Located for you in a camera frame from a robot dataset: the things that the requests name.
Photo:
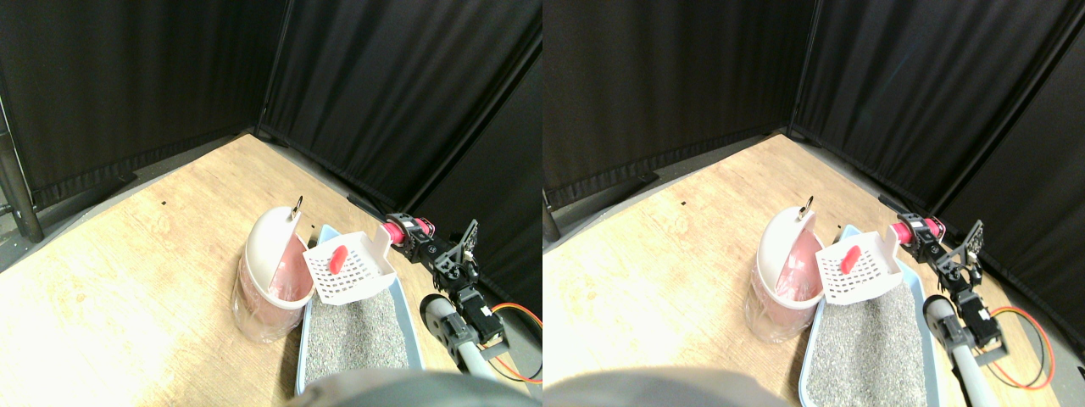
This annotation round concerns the black curtain stand foot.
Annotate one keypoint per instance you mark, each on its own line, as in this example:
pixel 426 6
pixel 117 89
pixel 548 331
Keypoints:
pixel 364 206
pixel 892 203

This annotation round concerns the black bracket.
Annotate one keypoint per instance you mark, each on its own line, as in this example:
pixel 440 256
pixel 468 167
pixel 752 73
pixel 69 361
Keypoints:
pixel 975 236
pixel 470 233

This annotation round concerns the grey curtain stand pole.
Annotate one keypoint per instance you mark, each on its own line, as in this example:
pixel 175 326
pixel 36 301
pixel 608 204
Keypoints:
pixel 21 203

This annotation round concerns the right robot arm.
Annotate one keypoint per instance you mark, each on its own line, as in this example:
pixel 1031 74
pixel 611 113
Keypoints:
pixel 479 318
pixel 979 322

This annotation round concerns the white bin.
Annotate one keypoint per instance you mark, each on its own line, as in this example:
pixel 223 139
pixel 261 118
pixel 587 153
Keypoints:
pixel 271 246
pixel 784 246

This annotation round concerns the blue litter tray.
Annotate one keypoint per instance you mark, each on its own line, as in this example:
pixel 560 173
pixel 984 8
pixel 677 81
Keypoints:
pixel 356 339
pixel 865 356

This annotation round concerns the red lump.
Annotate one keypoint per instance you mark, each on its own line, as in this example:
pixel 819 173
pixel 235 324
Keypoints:
pixel 337 259
pixel 850 259

